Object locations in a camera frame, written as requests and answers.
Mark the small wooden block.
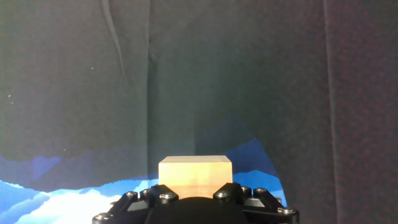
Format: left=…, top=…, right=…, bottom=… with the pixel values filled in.
left=158, top=155, right=233, bottom=199

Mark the black cloth with blue print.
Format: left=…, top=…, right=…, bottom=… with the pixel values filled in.
left=0, top=0, right=398, bottom=224

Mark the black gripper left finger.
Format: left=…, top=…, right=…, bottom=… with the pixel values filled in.
left=92, top=184, right=180, bottom=224

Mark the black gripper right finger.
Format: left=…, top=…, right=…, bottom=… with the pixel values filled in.
left=213, top=182, right=300, bottom=224

